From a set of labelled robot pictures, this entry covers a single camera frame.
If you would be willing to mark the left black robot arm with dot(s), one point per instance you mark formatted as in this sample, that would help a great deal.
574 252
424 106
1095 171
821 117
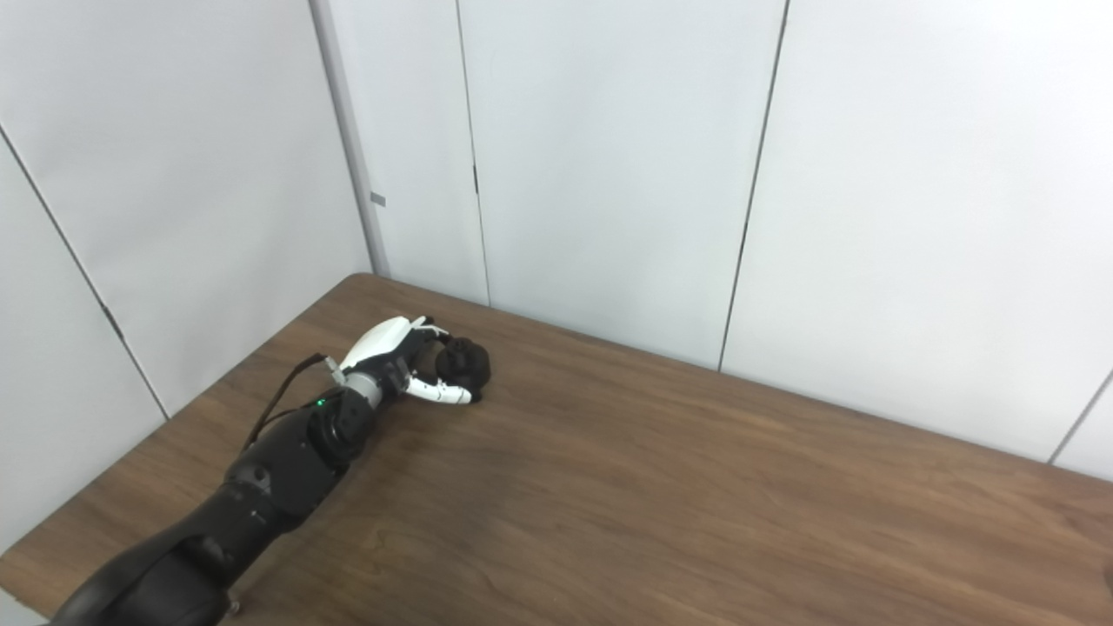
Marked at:
269 482

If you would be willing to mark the grey corner post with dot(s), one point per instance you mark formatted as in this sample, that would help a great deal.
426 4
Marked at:
352 148

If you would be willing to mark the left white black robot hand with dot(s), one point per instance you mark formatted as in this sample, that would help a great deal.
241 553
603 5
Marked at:
378 343

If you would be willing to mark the round black plastic part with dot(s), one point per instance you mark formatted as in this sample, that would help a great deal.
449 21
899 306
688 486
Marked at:
468 365

